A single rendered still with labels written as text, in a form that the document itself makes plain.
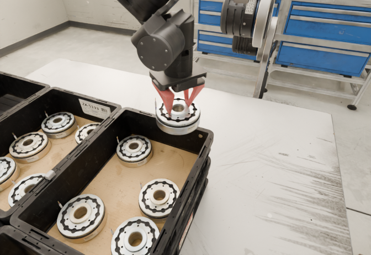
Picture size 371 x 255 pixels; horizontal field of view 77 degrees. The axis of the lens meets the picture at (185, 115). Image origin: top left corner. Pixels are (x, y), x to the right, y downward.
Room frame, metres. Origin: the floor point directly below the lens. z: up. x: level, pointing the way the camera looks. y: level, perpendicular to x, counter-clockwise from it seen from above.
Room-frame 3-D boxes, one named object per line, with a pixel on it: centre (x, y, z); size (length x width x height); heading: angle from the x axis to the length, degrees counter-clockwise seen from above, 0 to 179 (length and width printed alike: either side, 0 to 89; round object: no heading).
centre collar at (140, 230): (0.21, 0.10, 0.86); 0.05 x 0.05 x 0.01
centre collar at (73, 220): (0.26, 0.24, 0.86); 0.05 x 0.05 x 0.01
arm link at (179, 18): (0.41, 0.02, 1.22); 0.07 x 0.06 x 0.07; 160
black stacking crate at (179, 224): (0.34, 0.13, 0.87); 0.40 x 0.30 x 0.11; 157
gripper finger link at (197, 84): (0.42, 0.01, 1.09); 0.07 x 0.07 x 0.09; 31
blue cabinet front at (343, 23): (1.93, -1.20, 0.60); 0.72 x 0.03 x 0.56; 69
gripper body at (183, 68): (0.42, 0.01, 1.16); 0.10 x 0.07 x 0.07; 121
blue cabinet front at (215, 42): (2.21, -0.46, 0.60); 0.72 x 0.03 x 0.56; 69
